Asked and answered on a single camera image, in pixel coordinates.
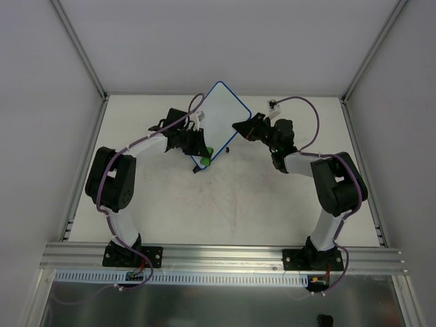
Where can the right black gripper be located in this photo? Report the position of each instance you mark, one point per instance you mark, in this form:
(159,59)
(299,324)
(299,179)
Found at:
(257,126)

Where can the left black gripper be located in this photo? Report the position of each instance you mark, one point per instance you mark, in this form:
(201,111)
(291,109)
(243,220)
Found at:
(196,144)

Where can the green bone-shaped eraser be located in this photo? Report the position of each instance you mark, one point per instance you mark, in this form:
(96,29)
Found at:
(206,161)

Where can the blue-framed whiteboard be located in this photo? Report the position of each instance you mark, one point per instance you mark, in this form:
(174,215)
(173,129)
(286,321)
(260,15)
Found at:
(222,108)

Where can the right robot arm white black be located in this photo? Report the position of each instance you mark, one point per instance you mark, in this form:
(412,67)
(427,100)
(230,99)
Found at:
(339,186)

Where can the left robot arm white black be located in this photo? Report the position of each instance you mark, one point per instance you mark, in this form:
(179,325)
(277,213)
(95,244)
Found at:
(111,180)

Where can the black whiteboard foot front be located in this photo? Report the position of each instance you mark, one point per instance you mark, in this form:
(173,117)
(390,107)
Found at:
(195,169)

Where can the left circuit board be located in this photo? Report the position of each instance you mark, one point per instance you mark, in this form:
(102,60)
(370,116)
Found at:
(134,276)

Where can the circuit board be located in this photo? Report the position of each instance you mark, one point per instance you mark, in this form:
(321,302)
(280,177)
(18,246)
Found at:
(134,276)
(319,281)

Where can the right circuit board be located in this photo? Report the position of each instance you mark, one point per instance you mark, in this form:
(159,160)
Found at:
(319,281)

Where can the small black object bottom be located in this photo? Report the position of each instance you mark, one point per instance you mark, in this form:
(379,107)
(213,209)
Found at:
(325,320)

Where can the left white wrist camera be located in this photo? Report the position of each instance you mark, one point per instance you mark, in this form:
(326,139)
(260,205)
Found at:
(198,117)

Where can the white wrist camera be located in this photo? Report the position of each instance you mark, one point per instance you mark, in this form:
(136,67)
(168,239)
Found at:
(273,109)
(198,117)

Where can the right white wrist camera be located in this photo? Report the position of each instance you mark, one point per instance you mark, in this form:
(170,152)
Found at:
(273,109)

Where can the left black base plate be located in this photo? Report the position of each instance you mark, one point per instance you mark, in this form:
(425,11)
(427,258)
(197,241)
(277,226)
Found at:
(116,256)

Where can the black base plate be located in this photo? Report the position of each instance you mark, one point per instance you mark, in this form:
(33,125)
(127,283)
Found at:
(299,259)
(116,256)

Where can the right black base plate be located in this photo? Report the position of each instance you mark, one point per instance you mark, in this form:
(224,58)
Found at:
(299,259)

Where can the aluminium front rail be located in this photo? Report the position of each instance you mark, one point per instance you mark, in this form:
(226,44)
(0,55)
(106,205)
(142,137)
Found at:
(223,258)

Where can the right aluminium frame post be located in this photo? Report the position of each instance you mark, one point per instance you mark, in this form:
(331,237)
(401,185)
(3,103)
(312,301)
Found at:
(388,25)

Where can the aluminium frame post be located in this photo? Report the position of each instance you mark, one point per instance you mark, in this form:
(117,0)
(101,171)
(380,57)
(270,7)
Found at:
(388,25)
(78,47)

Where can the white slotted cable duct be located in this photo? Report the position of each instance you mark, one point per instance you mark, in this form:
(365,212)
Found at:
(281,279)

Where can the left aluminium frame post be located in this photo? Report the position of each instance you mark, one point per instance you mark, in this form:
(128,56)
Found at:
(78,47)

